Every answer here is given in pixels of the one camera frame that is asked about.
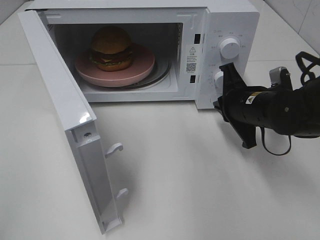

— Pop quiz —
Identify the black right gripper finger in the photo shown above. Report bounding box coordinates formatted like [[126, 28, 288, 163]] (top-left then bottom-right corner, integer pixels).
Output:
[[219, 62, 247, 94], [213, 100, 257, 149]]

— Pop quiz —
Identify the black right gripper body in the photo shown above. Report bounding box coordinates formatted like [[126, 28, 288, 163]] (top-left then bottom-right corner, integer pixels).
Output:
[[221, 85, 269, 125]]

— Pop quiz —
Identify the white timer knob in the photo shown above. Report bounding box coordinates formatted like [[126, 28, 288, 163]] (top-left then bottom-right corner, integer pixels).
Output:
[[213, 71, 224, 93]]

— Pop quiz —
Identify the pink plate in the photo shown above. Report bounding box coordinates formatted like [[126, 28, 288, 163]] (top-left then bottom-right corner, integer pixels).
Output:
[[74, 44, 155, 88]]

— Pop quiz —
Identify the burger with lettuce and cheese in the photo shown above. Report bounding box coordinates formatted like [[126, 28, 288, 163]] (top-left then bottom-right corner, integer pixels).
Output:
[[89, 25, 133, 72]]

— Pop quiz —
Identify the white microwave door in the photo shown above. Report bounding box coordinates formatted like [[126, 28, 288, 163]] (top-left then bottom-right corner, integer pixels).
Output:
[[18, 10, 129, 234]]

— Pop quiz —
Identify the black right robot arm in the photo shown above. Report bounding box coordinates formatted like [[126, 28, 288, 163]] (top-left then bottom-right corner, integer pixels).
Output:
[[214, 63, 320, 149]]

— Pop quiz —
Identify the upper white power knob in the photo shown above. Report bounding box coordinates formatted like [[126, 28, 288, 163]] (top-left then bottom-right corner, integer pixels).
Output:
[[219, 37, 241, 59]]

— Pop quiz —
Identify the white warning label sticker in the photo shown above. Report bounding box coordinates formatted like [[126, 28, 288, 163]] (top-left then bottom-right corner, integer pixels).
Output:
[[184, 44, 201, 74]]

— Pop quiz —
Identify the glass microwave turntable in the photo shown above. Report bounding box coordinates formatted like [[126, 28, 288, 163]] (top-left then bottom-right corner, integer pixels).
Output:
[[83, 58, 173, 91]]

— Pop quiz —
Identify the black right camera cable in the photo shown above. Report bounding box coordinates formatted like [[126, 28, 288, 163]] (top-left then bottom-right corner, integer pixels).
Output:
[[259, 51, 320, 156]]

